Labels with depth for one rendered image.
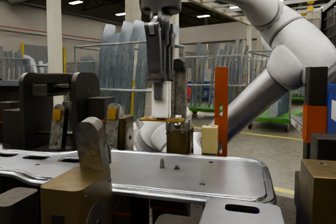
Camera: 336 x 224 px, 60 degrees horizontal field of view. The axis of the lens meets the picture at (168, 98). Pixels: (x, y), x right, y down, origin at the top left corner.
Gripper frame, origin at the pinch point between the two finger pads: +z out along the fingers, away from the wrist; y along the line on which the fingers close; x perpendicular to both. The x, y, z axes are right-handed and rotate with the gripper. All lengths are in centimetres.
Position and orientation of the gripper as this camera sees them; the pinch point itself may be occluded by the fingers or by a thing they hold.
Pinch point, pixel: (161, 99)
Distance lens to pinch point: 56.3
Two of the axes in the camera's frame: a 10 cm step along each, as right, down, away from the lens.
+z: 0.0, 10.0, 0.7
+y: -2.6, 0.7, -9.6
